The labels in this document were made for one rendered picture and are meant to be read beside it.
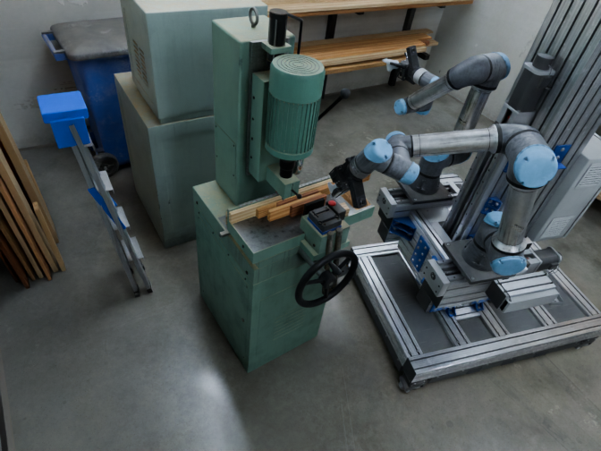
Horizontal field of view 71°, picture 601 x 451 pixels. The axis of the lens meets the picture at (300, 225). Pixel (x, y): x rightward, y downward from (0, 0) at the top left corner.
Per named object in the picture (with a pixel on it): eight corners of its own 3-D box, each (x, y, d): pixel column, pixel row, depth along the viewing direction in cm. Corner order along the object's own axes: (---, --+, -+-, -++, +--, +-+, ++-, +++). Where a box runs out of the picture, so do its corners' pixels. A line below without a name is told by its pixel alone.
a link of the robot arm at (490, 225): (499, 233, 177) (514, 208, 168) (508, 256, 167) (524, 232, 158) (470, 229, 177) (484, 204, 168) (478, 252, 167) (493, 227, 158)
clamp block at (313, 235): (317, 255, 162) (320, 238, 156) (297, 233, 170) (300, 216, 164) (347, 242, 169) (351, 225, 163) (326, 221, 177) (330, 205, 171)
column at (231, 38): (236, 208, 186) (239, 42, 138) (214, 181, 199) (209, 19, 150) (279, 195, 197) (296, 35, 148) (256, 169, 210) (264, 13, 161)
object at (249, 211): (231, 224, 165) (231, 215, 161) (228, 221, 166) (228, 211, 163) (350, 182, 193) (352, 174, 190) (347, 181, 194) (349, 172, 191)
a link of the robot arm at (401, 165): (419, 154, 141) (391, 140, 138) (423, 174, 133) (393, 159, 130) (404, 171, 146) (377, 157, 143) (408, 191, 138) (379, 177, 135)
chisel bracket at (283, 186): (283, 202, 165) (284, 185, 159) (265, 182, 173) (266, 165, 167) (299, 197, 168) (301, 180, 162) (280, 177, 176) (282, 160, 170)
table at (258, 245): (265, 282, 154) (266, 271, 149) (226, 230, 171) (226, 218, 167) (386, 229, 182) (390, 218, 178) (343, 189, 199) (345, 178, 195)
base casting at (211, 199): (251, 285, 168) (253, 271, 162) (192, 201, 200) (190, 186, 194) (340, 248, 189) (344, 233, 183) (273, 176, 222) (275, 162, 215)
